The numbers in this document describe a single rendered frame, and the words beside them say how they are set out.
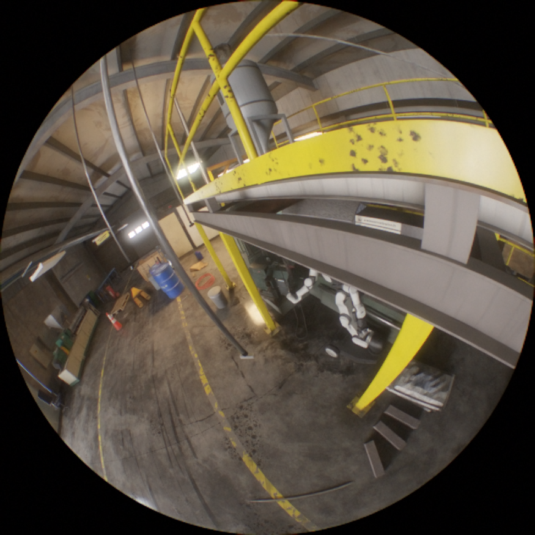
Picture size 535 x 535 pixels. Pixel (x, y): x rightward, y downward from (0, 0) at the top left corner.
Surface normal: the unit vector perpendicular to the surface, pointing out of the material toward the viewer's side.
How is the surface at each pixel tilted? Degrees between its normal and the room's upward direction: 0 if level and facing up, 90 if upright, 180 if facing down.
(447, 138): 90
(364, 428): 0
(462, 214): 90
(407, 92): 90
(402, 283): 90
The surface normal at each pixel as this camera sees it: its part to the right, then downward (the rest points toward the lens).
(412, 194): -0.78, 0.53
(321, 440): -0.32, -0.79
